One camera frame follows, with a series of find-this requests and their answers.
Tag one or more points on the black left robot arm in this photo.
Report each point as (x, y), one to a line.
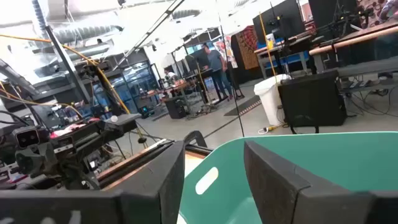
(87, 140)

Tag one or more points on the person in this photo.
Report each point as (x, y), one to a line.
(170, 76)
(217, 68)

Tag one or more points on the colourful poster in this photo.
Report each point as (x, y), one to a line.
(228, 49)

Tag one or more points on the black equipment case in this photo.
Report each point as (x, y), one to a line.
(311, 99)

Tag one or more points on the glass fronted cabinet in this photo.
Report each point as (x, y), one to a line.
(136, 81)

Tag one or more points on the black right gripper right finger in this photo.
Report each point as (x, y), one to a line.
(280, 193)

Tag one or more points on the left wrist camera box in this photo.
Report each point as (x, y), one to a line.
(27, 137)

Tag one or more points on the black ceiling rail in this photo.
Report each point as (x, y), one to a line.
(149, 34)

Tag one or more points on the yellow pole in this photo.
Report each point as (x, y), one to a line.
(268, 46)

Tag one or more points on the orange white popcorn pack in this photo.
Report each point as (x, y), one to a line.
(71, 127)

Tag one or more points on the thin black pole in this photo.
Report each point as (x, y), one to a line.
(239, 118)

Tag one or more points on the black metal beam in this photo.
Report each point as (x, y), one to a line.
(66, 62)

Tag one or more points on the cluttered work table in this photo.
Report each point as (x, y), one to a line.
(174, 85)

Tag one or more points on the black box on floor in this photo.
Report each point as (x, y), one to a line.
(175, 107)

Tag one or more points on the large black screen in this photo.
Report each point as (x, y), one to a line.
(286, 18)
(326, 12)

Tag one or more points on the brown patterned panel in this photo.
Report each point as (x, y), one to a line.
(247, 46)

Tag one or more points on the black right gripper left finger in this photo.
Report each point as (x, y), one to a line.
(149, 193)

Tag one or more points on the silver ventilation duct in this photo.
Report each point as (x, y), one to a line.
(87, 32)

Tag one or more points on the wooden workbench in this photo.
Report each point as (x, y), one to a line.
(348, 40)

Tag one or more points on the blue framed table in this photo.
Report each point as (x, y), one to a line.
(292, 59)

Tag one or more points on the white trash bin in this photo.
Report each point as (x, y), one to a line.
(269, 96)

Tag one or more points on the small white ball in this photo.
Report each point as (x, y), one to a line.
(114, 118)

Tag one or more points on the teal plastic basket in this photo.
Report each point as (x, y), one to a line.
(342, 161)

